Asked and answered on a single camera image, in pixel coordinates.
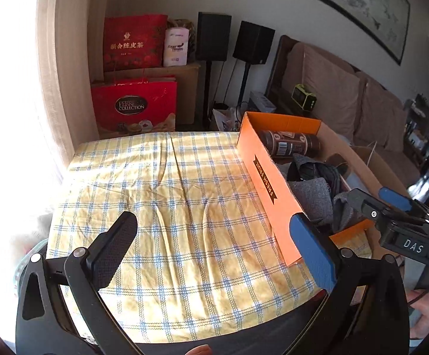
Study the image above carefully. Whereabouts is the white tissue pack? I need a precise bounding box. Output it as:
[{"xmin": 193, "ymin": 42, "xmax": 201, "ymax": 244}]
[{"xmin": 163, "ymin": 27, "xmax": 190, "ymax": 68}]

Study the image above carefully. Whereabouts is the grey knit cloth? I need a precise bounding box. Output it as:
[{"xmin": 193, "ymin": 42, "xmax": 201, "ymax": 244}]
[{"xmin": 288, "ymin": 177, "xmax": 335, "ymax": 226}]

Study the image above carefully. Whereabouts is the dark bottle with ribbed cap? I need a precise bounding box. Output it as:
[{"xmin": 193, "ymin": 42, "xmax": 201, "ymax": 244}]
[{"xmin": 261, "ymin": 129, "xmax": 322, "ymax": 156}]

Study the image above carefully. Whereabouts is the white box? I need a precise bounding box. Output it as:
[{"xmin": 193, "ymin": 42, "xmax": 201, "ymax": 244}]
[{"xmin": 249, "ymin": 92, "xmax": 277, "ymax": 113}]

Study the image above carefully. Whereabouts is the red gift box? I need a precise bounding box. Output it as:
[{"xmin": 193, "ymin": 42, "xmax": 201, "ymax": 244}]
[{"xmin": 103, "ymin": 14, "xmax": 168, "ymax": 72}]

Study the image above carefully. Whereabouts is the framed wall painting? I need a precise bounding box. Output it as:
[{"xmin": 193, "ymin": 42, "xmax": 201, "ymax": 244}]
[{"xmin": 286, "ymin": 0, "xmax": 411, "ymax": 66}]

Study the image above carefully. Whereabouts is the black cable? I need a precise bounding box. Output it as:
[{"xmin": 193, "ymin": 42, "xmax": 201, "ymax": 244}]
[{"xmin": 407, "ymin": 264, "xmax": 429, "ymax": 306}]

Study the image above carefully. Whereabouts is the brown cardboard box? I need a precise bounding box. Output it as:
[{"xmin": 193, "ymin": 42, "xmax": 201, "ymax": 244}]
[{"xmin": 105, "ymin": 61, "xmax": 202, "ymax": 126}]

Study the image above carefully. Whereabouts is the orange cardboard box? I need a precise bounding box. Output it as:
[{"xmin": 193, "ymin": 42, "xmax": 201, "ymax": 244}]
[{"xmin": 237, "ymin": 111, "xmax": 411, "ymax": 267}]

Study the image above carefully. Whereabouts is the black speaker stand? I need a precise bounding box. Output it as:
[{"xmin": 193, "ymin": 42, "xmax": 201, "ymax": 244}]
[{"xmin": 237, "ymin": 63, "xmax": 252, "ymax": 112}]

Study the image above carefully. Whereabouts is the beige curtain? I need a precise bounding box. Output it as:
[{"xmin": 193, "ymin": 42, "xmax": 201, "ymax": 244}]
[{"xmin": 0, "ymin": 0, "xmax": 106, "ymax": 200}]

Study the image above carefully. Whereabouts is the green alarm clock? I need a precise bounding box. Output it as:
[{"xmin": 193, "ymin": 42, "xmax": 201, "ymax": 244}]
[{"xmin": 292, "ymin": 84, "xmax": 319, "ymax": 111}]

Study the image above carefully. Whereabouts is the person's dark clothing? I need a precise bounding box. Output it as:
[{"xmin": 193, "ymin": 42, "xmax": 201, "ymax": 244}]
[{"xmin": 126, "ymin": 303, "xmax": 330, "ymax": 355}]

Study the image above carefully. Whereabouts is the black fabric pouch with straps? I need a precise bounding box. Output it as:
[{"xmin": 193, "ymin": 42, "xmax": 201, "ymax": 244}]
[{"xmin": 286, "ymin": 161, "xmax": 343, "ymax": 189}]

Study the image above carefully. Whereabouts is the brown sofa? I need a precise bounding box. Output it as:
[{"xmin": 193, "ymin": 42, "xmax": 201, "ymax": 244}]
[{"xmin": 266, "ymin": 35, "xmax": 422, "ymax": 185}]

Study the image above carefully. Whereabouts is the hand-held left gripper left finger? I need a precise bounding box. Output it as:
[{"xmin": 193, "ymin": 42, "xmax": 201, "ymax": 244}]
[{"xmin": 15, "ymin": 211, "xmax": 141, "ymax": 355}]

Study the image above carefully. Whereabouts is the black speaker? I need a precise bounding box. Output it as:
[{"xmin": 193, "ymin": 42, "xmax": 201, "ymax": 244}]
[
  {"xmin": 196, "ymin": 12, "xmax": 233, "ymax": 62},
  {"xmin": 233, "ymin": 21, "xmax": 276, "ymax": 65}
]

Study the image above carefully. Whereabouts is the red gift bag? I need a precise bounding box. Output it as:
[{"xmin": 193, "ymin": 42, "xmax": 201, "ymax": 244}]
[{"xmin": 90, "ymin": 77, "xmax": 178, "ymax": 137}]

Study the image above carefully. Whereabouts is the white plastic bag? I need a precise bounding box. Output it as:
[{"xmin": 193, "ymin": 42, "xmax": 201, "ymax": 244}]
[{"xmin": 212, "ymin": 107, "xmax": 242, "ymax": 132}]

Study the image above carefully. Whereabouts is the yellow plaid blanket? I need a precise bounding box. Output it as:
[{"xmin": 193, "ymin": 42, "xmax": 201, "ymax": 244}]
[{"xmin": 46, "ymin": 131, "xmax": 328, "ymax": 344}]

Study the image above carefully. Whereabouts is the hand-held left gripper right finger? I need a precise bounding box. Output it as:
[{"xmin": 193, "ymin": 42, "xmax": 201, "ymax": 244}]
[{"xmin": 289, "ymin": 212, "xmax": 411, "ymax": 355}]

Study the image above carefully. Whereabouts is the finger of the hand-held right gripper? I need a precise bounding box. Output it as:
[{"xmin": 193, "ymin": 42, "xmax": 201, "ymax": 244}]
[
  {"xmin": 348, "ymin": 188, "xmax": 422, "ymax": 227},
  {"xmin": 379, "ymin": 187, "xmax": 429, "ymax": 226}
]

